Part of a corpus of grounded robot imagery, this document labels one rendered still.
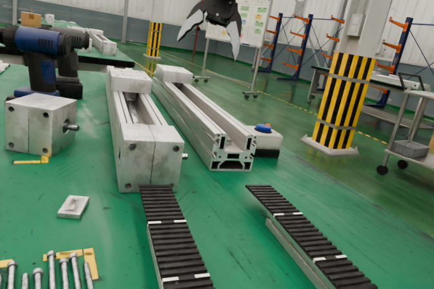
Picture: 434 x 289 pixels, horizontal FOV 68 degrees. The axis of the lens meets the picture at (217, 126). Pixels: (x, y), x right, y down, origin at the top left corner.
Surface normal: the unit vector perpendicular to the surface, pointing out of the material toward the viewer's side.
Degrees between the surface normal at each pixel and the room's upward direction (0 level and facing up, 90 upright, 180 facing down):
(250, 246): 0
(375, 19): 90
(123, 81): 90
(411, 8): 90
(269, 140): 90
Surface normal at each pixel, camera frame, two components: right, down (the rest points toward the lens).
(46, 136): -0.03, 0.27
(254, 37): -0.68, 0.08
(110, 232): 0.17, -0.95
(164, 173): 0.33, 0.31
